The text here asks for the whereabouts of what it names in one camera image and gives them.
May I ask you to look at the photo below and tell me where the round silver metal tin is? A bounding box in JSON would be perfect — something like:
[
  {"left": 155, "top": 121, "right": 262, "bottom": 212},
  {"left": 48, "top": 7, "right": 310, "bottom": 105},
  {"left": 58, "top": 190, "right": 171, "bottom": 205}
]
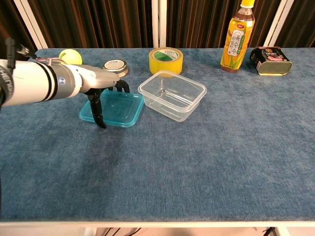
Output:
[{"left": 102, "top": 59, "right": 129, "bottom": 77}]

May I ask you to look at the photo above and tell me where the blue translucent plastic lid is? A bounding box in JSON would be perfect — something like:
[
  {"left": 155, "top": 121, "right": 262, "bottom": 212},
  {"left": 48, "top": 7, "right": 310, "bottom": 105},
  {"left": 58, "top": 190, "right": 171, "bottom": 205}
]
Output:
[{"left": 79, "top": 88, "right": 145, "bottom": 128}]

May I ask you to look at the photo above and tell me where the yellow packing tape roll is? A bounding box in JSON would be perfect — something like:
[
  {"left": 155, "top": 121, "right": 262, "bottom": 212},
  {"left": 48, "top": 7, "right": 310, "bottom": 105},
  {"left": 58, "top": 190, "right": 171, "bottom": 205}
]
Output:
[{"left": 148, "top": 47, "right": 184, "bottom": 77}]

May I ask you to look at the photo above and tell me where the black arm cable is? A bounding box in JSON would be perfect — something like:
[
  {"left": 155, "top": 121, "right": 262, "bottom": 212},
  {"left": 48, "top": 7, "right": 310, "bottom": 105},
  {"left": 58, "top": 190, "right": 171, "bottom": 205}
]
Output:
[{"left": 4, "top": 36, "right": 35, "bottom": 69}]

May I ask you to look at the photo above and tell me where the black printed arm strap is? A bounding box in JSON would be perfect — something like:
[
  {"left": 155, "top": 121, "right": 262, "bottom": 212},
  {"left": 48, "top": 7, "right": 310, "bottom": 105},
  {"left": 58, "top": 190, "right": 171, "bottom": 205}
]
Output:
[{"left": 0, "top": 64, "right": 13, "bottom": 109}]

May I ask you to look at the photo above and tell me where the yellow corn tea bottle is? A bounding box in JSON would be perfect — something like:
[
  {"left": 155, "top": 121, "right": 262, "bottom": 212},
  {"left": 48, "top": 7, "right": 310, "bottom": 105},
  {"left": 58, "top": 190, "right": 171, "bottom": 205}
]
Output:
[{"left": 220, "top": 0, "right": 255, "bottom": 74}]

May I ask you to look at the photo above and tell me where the yellow tennis ball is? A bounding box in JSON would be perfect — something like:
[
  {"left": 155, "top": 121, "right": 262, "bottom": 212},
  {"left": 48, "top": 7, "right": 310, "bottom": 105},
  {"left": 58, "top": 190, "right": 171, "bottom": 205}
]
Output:
[{"left": 58, "top": 49, "right": 83, "bottom": 65}]

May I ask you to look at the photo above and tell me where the clear plastic food container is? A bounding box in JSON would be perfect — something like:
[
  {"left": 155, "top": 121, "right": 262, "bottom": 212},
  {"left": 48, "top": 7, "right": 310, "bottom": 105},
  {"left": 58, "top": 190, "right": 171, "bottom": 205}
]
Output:
[{"left": 137, "top": 70, "right": 207, "bottom": 122}]

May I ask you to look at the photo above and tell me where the blue table cloth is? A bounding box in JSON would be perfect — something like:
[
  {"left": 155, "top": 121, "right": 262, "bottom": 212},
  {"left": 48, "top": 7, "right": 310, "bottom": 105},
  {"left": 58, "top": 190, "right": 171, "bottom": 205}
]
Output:
[{"left": 0, "top": 47, "right": 315, "bottom": 223}]

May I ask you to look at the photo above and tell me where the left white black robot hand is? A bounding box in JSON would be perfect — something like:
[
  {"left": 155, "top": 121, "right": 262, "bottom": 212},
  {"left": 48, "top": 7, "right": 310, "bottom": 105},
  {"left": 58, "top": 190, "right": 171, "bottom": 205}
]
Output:
[{"left": 73, "top": 65, "right": 130, "bottom": 129}]

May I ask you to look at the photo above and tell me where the white frame post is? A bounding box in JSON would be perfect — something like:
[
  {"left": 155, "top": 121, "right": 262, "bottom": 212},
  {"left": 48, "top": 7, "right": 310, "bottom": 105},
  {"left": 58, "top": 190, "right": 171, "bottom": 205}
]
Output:
[
  {"left": 151, "top": 0, "right": 168, "bottom": 48},
  {"left": 263, "top": 0, "right": 295, "bottom": 47},
  {"left": 13, "top": 0, "right": 49, "bottom": 49}
]

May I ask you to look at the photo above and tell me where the black luncheon meat can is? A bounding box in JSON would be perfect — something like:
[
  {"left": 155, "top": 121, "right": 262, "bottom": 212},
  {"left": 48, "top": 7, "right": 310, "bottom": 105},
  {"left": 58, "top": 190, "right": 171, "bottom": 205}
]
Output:
[{"left": 250, "top": 46, "right": 293, "bottom": 76}]

